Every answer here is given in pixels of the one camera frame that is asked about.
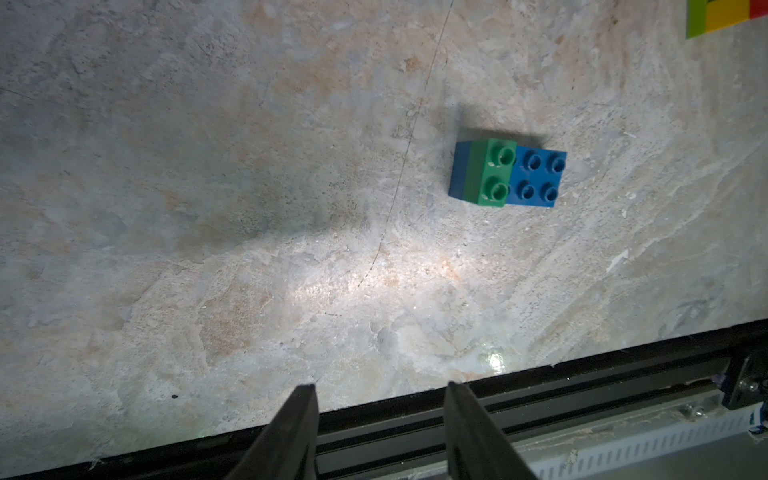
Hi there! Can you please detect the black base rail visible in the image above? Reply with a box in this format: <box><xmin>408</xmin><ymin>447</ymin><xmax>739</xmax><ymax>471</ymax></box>
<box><xmin>1</xmin><ymin>320</ymin><xmax>767</xmax><ymax>479</ymax></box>

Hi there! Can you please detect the small yellow lego brick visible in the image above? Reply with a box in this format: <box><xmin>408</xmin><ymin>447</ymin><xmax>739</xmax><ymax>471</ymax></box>
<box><xmin>705</xmin><ymin>0</ymin><xmax>750</xmax><ymax>33</ymax></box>

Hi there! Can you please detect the red lego brick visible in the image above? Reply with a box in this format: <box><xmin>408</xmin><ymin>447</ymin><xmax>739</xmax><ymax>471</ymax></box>
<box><xmin>749</xmin><ymin>0</ymin><xmax>768</xmax><ymax>20</ymax></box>

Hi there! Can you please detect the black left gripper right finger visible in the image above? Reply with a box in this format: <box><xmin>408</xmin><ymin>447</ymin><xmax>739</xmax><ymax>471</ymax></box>
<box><xmin>443</xmin><ymin>382</ymin><xmax>536</xmax><ymax>480</ymax></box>

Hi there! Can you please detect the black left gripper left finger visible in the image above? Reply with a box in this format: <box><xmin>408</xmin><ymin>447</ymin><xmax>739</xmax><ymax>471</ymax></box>
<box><xmin>226</xmin><ymin>384</ymin><xmax>320</xmax><ymax>480</ymax></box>

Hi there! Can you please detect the white slotted cable duct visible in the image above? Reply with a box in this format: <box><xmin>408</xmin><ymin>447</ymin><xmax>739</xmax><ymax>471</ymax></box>
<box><xmin>528</xmin><ymin>404</ymin><xmax>761</xmax><ymax>479</ymax></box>

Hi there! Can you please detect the small dark green lego brick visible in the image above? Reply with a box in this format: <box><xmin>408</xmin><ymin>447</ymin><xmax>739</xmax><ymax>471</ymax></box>
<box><xmin>462</xmin><ymin>138</ymin><xmax>517</xmax><ymax>208</ymax></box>

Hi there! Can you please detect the blue lego brick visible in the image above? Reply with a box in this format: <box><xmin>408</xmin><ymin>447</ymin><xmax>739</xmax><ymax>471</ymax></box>
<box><xmin>449</xmin><ymin>141</ymin><xmax>567</xmax><ymax>208</ymax></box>

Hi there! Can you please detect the lime green lego brick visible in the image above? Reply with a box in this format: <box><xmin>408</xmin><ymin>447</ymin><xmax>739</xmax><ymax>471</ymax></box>
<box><xmin>686</xmin><ymin>0</ymin><xmax>709</xmax><ymax>39</ymax></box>

